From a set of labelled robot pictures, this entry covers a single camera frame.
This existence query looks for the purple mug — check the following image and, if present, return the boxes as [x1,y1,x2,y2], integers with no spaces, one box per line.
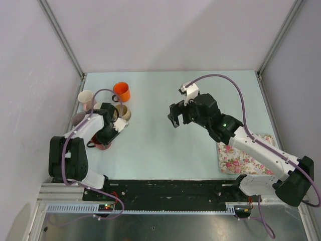
[71,112,86,127]

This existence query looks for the orange mug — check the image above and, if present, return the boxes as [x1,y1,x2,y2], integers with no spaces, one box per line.
[112,82,131,102]

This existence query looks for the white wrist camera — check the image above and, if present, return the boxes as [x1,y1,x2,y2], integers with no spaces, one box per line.
[179,81,200,106]
[113,117,129,133]

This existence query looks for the pink mug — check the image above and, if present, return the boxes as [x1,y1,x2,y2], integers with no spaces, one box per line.
[77,90,97,111]

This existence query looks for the front aluminium frame rail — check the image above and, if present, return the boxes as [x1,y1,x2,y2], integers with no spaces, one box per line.
[37,183,84,202]

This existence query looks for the floral tray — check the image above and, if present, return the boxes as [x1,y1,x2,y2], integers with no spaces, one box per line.
[217,143,273,175]

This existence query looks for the aluminium frame post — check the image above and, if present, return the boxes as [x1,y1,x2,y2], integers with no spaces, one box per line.
[256,0,306,80]
[37,0,85,81]

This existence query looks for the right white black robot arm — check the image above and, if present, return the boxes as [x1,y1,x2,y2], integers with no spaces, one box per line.
[168,94,314,207]

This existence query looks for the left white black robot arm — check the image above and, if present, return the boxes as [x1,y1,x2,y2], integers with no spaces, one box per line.
[49,103,121,200]

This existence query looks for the dark green mug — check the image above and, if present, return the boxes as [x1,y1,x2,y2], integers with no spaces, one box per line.
[93,102,103,111]

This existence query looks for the grey cable duct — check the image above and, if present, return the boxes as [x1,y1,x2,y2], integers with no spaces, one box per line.
[47,203,235,215]

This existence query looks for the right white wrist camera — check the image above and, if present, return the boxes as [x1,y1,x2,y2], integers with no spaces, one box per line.
[179,81,200,106]

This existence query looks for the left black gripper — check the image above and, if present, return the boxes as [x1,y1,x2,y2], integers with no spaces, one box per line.
[95,124,120,149]

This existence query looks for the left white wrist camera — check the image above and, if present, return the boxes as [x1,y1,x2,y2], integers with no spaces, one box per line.
[113,117,129,133]

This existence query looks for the cream mug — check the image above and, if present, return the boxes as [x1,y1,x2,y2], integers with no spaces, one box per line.
[113,104,131,122]

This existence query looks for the left aluminium frame post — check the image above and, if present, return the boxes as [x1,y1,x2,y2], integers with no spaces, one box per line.
[37,0,85,81]

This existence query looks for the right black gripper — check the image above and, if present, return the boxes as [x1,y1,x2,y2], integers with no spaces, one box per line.
[168,98,210,129]

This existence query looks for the right aluminium frame post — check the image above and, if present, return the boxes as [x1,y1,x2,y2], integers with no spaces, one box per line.
[256,0,306,80]

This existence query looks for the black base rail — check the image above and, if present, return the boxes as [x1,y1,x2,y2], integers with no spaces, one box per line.
[82,178,262,211]

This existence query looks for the red round object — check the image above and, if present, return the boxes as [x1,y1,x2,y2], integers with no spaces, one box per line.
[86,136,111,151]

